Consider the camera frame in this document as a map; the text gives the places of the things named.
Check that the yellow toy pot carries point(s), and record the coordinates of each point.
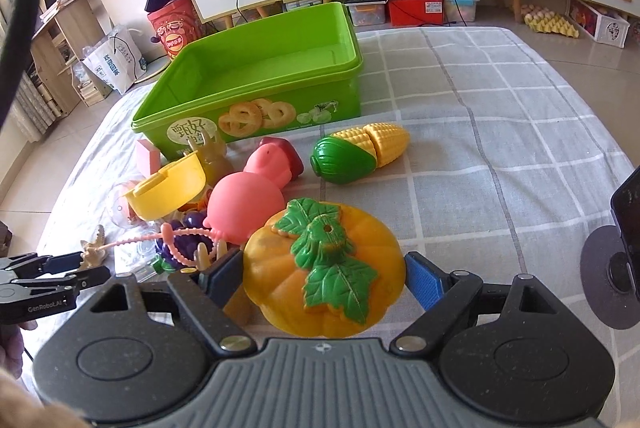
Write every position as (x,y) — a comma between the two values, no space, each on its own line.
(168,189)

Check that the white paper shopping bag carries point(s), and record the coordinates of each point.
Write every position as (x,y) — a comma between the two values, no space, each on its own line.
(116,59)

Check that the clear plastic case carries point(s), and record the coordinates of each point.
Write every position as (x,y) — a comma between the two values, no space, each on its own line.
(135,257)

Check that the toy corn cob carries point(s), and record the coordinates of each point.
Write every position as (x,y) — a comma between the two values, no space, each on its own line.
(356,152)

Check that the person left hand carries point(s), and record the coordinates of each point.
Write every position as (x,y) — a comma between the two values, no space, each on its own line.
(12,347)

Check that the green plastic storage box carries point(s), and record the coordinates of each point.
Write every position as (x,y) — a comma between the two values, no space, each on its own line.
(289,71)

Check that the red box under cabinet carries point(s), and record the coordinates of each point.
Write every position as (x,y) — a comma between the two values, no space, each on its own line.
(415,12)

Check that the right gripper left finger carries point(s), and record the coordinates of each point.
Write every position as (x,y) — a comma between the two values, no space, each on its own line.
(200,302)

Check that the brown rubber hand toy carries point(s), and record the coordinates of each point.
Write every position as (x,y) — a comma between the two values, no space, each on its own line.
(211,151)

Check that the wooden desk shelf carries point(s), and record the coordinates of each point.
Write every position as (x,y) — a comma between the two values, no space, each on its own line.
(65,28)

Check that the grey checked table cloth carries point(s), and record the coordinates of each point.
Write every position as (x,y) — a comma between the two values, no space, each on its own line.
(508,170)

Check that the pink rubber pig toy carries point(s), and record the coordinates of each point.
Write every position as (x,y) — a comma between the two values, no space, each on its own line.
(242,202)

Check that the pink block toy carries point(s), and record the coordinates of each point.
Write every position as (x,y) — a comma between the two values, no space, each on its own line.
(149,158)

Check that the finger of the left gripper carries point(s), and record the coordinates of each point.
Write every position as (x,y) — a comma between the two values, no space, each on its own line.
(77,281)
(60,261)

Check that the dark red toy piece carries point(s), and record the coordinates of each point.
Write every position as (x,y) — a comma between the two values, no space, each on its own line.
(295,163)

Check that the pink clear capsule ball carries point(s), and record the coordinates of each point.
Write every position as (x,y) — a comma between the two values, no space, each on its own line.
(122,213)

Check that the red cartoon bucket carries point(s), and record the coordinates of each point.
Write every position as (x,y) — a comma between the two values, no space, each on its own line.
(175,25)

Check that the phone on round stand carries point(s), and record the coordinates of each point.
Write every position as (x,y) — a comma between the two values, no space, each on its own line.
(609,264)

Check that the purple toy grapes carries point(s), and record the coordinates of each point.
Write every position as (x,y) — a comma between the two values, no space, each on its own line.
(186,244)

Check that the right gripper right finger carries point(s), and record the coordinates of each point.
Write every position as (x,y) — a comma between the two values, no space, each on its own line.
(447,300)

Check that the yellow egg tray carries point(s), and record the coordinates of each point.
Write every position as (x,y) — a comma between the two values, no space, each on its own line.
(544,20)

